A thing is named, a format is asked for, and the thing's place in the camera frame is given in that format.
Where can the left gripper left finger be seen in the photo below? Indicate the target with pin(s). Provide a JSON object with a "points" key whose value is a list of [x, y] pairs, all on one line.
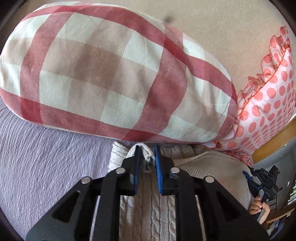
{"points": [[90, 209]]}

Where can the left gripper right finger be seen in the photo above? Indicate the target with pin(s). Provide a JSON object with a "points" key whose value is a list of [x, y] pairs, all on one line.
{"points": [[205, 210]]}

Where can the cream cable-knit sweater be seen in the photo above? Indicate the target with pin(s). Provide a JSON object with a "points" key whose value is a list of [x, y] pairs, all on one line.
{"points": [[151, 216]]}

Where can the person's right hand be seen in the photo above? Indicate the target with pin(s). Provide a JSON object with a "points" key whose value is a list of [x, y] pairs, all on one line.
{"points": [[257, 206]]}

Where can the wooden bed headboard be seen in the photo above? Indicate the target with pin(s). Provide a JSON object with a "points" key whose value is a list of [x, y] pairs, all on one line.
{"points": [[278, 141]]}

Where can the lavender bed sheet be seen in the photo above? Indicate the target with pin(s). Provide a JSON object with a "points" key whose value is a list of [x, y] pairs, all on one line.
{"points": [[39, 165]]}

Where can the pink polka dot pillow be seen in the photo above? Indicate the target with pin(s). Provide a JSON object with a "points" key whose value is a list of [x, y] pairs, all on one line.
{"points": [[265, 105]]}

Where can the red checkered pillow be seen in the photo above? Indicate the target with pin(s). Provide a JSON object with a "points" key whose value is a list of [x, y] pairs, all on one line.
{"points": [[109, 71]]}

